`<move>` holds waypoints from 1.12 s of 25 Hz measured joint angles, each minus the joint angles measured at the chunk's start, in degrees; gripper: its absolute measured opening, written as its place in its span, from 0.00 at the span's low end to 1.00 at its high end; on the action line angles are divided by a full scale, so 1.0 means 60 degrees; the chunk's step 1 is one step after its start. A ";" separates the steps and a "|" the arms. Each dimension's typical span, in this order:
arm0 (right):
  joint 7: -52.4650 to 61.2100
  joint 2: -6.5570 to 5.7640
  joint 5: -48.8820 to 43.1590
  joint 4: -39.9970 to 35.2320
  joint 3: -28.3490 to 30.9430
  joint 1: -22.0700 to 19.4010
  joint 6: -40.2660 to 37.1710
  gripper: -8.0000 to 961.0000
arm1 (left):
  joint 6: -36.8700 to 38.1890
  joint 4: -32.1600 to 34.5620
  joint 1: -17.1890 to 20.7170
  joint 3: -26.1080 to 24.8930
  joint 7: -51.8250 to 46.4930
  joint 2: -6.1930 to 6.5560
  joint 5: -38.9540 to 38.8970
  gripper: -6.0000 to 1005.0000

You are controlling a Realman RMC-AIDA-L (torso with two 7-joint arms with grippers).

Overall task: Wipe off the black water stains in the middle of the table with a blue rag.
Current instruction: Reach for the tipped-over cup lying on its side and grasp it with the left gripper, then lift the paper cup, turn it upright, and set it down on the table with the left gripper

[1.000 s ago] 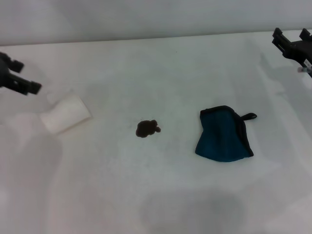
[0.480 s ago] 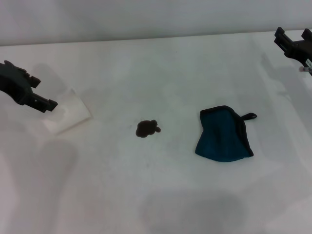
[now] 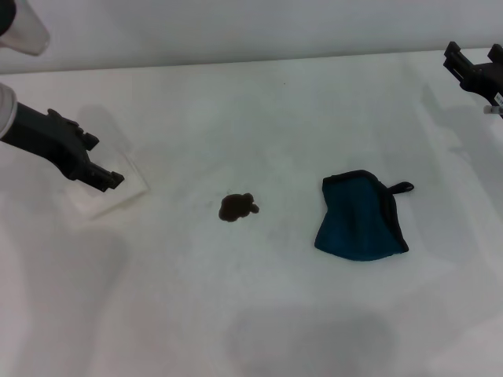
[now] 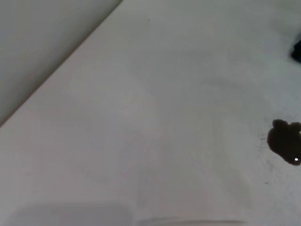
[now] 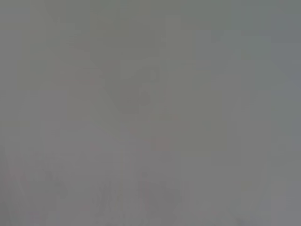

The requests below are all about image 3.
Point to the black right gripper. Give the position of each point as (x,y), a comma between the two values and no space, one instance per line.
(487,80)

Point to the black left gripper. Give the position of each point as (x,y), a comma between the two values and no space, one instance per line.
(47,137)

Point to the white paper cup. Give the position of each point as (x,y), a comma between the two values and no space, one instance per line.
(98,204)

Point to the blue rag with black edge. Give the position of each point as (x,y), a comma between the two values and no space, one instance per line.
(353,220)

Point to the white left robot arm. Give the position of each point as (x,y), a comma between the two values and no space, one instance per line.
(6,110)

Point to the black water stain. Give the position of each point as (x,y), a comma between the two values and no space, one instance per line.
(233,208)

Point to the left wrist camera housing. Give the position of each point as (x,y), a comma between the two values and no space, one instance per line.
(23,27)

